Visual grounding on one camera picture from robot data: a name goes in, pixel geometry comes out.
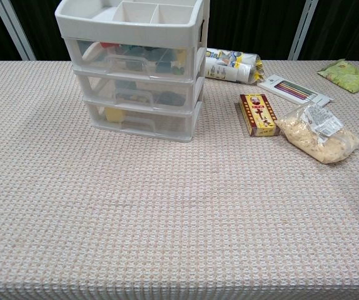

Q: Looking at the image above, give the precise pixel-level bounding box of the clear drawer with yellow block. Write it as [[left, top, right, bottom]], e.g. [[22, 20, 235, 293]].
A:
[[84, 100, 203, 143]]

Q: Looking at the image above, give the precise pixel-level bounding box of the white plastic drawer cabinet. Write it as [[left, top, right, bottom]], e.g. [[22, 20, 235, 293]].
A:
[[54, 0, 211, 144]]

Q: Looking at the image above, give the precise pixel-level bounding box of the beige waffle tablecloth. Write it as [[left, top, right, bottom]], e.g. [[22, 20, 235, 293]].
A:
[[0, 59, 359, 300]]

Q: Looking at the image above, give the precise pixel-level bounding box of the yellow block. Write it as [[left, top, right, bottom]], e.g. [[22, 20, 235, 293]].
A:
[[103, 107, 127, 123]]

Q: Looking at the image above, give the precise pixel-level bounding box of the red yellow carton box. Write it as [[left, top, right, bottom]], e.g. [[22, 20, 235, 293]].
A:
[[238, 93, 281, 138]]

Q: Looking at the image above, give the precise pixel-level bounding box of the white printed snack bag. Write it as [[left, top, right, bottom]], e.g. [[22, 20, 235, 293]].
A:
[[204, 48, 265, 85]]

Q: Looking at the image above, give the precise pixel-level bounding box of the white coloured pencil pack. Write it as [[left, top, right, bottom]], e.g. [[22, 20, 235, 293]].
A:
[[257, 74, 333, 106]]

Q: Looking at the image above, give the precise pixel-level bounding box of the clear bag of beige flakes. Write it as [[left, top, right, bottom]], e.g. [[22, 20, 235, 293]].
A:
[[275, 102, 359, 164]]

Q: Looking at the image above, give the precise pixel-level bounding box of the black pleated curtain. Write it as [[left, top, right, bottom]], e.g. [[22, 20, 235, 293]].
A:
[[0, 0, 359, 63]]

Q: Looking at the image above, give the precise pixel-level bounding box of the green snack packet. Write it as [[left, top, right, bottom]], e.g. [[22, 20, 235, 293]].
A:
[[316, 58, 359, 94]]

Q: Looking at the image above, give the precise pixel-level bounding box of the grey metal frame post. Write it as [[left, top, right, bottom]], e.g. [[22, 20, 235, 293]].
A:
[[287, 0, 315, 61], [0, 0, 37, 61]]

